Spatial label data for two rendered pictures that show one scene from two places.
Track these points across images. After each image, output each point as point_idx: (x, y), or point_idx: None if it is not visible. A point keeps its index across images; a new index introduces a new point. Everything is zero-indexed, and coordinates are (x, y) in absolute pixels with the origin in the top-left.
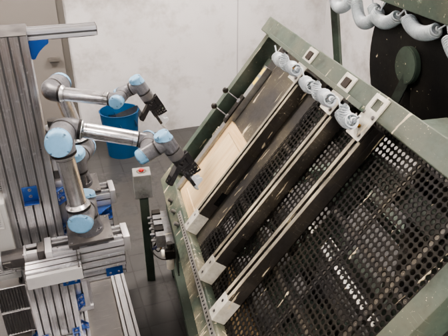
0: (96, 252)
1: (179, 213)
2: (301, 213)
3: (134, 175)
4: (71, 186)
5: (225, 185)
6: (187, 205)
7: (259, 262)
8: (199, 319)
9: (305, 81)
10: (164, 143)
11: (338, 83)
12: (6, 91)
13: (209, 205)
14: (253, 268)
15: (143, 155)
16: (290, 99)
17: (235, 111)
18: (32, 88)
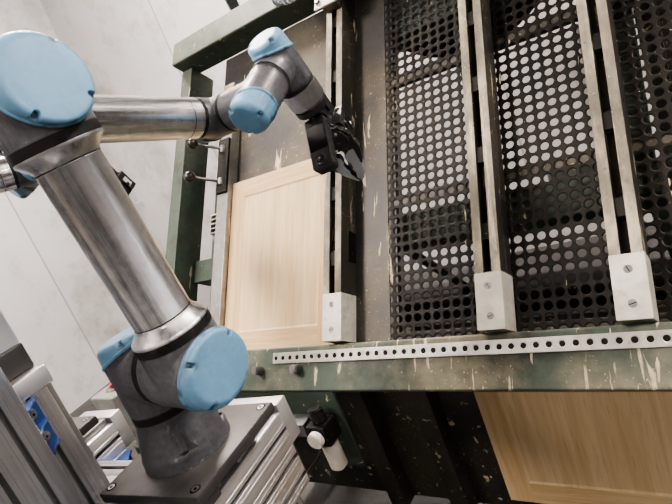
0: (248, 487)
1: (276, 357)
2: (608, 16)
3: (112, 396)
4: (138, 242)
5: (345, 215)
6: (273, 343)
7: (623, 141)
8: (600, 374)
9: None
10: (288, 50)
11: None
12: None
13: (345, 267)
14: (625, 159)
15: (262, 93)
16: (344, 31)
17: (230, 166)
18: None
